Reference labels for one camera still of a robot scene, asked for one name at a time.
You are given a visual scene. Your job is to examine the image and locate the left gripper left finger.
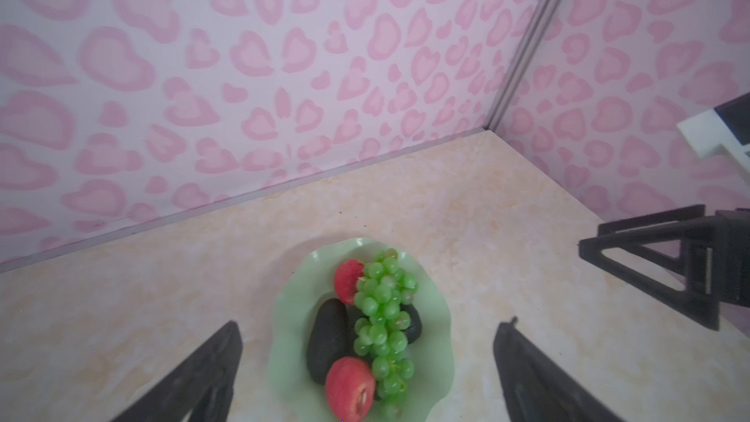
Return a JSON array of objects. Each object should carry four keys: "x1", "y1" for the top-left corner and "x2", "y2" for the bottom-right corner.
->
[{"x1": 115, "y1": 320, "x2": 243, "y2": 421}]

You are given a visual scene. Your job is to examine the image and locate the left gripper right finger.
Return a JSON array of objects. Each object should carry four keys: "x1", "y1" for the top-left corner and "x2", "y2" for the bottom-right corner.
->
[{"x1": 492, "y1": 318, "x2": 622, "y2": 422}]

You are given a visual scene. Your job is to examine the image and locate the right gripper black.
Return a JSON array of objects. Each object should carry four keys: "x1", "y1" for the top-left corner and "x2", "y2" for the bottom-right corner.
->
[{"x1": 578, "y1": 205, "x2": 749, "y2": 331}]

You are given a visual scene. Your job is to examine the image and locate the dark avocado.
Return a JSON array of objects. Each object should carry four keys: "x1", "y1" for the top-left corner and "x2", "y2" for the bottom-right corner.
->
[
  {"x1": 306, "y1": 298, "x2": 352, "y2": 385},
  {"x1": 402, "y1": 305, "x2": 423, "y2": 344}
]

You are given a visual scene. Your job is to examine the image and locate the red apple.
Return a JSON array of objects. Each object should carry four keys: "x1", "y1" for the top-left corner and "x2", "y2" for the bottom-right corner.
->
[
  {"x1": 324, "y1": 357, "x2": 376, "y2": 422},
  {"x1": 334, "y1": 260, "x2": 364, "y2": 305}
]

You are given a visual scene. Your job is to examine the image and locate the green grape bunch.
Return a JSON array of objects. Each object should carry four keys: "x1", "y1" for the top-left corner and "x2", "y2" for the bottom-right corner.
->
[{"x1": 354, "y1": 248, "x2": 418, "y2": 421}]

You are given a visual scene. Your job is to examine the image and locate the green scalloped fruit bowl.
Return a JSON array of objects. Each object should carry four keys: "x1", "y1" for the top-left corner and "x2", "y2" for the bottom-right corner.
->
[{"x1": 269, "y1": 238, "x2": 454, "y2": 421}]

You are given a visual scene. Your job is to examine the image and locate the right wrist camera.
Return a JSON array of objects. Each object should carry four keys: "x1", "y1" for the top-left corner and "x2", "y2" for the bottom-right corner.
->
[{"x1": 677, "y1": 93, "x2": 750, "y2": 173}]

